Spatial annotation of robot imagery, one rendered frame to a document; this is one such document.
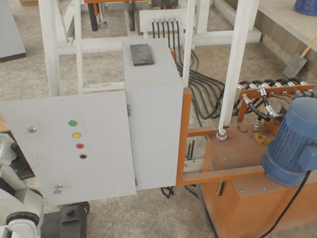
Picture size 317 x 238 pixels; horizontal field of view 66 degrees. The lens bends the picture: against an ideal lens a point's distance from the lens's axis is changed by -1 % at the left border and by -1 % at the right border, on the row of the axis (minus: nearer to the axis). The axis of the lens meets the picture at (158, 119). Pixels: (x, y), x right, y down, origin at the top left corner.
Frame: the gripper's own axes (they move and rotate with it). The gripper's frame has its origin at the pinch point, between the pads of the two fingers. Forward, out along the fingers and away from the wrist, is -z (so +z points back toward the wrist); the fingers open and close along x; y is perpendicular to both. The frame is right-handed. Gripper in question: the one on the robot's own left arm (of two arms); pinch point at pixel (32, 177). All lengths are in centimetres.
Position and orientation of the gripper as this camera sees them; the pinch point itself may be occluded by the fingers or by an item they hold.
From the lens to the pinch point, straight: 157.9
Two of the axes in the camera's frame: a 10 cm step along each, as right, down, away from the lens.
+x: 9.6, -2.7, 0.0
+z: -2.0, -7.1, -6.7
